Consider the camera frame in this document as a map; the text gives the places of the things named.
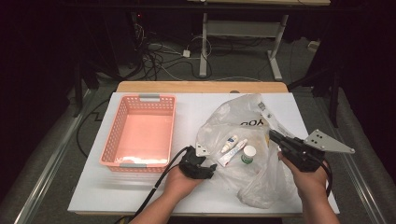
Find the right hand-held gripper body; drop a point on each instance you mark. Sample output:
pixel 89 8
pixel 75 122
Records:
pixel 300 154

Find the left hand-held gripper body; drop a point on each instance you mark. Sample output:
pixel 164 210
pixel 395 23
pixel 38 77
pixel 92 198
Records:
pixel 193 166

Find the white squeeze tube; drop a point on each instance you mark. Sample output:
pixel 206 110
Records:
pixel 232 154

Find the small white dropper bottle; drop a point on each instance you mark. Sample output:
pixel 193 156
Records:
pixel 229 143

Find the small white bottle green label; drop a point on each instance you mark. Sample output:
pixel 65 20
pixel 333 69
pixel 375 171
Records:
pixel 248 154

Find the clear plastic bag yellow smiley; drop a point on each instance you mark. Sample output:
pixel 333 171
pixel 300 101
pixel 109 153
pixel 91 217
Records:
pixel 255 183

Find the pink plastic basket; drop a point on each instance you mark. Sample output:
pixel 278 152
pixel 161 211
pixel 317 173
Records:
pixel 140 124

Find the person's left hand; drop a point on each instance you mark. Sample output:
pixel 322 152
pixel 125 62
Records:
pixel 179 185

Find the person's right hand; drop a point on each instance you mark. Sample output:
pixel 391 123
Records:
pixel 311 182

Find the white board mat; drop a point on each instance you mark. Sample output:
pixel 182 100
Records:
pixel 218 202

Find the black metal stand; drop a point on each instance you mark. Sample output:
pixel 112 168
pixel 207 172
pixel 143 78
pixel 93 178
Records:
pixel 77 90
pixel 334 93

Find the wooden table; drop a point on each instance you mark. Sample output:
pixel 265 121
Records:
pixel 186 86

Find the white power adapter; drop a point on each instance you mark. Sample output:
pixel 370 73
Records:
pixel 186 53

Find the metal floor rail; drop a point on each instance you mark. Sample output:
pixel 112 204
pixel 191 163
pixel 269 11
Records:
pixel 358 180
pixel 56 155

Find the white metal desk frame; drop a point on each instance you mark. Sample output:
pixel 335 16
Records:
pixel 204 46

